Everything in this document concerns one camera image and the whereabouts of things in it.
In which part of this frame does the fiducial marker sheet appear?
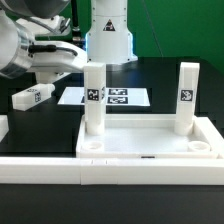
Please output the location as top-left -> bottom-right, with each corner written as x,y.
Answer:
58,87 -> 150,106

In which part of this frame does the black thick cable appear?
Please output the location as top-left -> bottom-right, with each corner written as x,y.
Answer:
68,0 -> 86,44

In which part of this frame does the white right fence bar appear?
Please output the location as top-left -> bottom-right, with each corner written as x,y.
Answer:
200,117 -> 224,159

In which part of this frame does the white desk top tray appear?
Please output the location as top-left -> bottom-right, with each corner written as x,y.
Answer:
76,114 -> 218,159

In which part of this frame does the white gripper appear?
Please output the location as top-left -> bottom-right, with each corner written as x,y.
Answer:
29,41 -> 87,83

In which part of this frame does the white left fence block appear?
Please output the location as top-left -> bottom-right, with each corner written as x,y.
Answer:
0,115 -> 9,142

